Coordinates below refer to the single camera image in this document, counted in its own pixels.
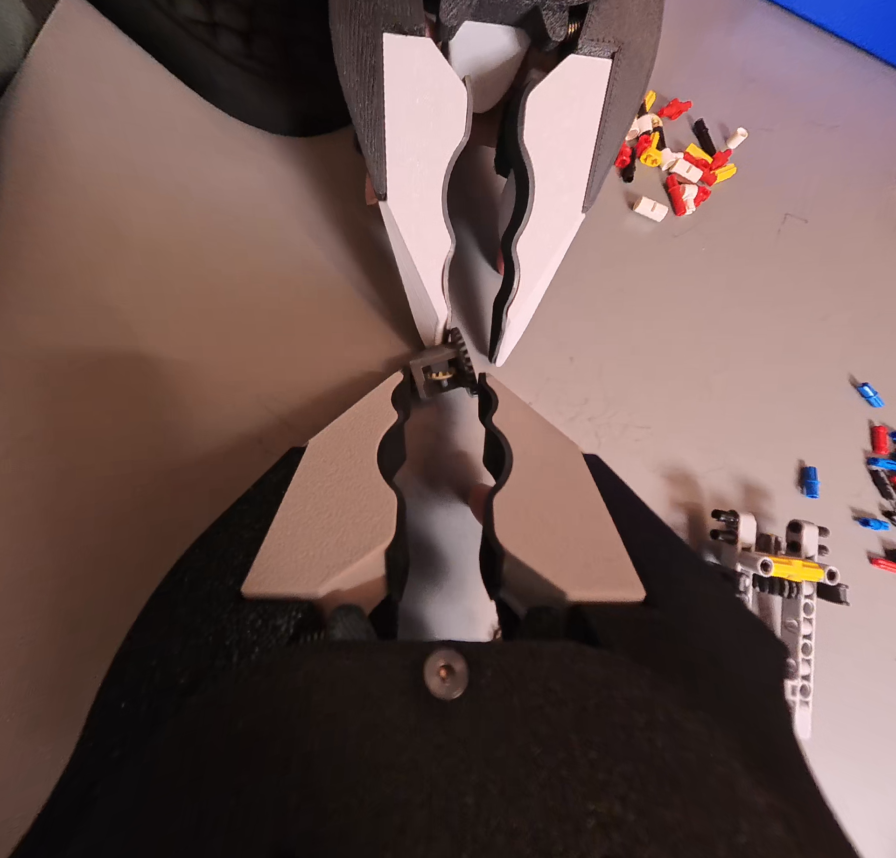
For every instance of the grey lego differential housing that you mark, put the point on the grey lego differential housing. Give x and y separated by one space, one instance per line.
437 364

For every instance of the grey lego frame assembly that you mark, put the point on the grey lego frame assembly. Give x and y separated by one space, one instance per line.
798 627

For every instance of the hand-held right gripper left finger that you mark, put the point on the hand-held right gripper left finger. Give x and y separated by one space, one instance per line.
329 515

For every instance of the person's right hand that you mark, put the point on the person's right hand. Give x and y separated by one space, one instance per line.
480 502

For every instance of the white lego connector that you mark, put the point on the white lego connector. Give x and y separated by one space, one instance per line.
651 210

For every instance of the pile of small lego pieces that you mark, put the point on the pile of small lego pieces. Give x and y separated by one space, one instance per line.
682 165

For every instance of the black lego pin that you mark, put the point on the black lego pin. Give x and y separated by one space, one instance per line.
883 485

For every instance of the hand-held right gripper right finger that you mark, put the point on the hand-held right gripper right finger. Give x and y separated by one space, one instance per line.
560 522

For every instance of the red lego pin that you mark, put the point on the red lego pin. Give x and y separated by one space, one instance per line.
880 438
883 564

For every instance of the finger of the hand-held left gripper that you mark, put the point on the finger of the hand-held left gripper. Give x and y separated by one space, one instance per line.
413 172
560 172

